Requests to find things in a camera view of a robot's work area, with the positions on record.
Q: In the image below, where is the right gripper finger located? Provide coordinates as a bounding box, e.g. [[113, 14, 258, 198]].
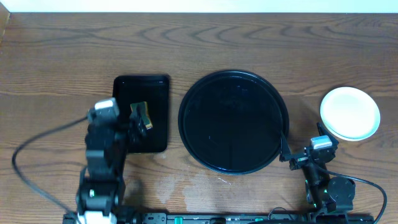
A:
[[317, 122, 334, 139], [279, 131, 292, 162]]

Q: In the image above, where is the yellow green scrub sponge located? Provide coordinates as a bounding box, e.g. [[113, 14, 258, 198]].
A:
[[129, 101, 153, 129]]

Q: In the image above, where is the mint plate front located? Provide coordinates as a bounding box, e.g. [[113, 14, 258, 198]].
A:
[[320, 86, 381, 141]]

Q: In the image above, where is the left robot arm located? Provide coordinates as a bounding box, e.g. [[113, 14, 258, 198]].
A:
[[75, 101, 152, 223]]

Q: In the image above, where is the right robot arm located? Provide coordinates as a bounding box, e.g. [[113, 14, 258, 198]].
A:
[[279, 123, 356, 213]]

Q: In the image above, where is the black rectangular tray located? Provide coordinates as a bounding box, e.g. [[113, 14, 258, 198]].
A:
[[113, 75, 169, 153]]

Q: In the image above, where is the black round tray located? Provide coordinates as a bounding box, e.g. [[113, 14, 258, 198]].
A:
[[178, 70, 289, 175]]

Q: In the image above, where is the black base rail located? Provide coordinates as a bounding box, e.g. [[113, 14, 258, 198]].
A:
[[63, 212, 374, 224]]

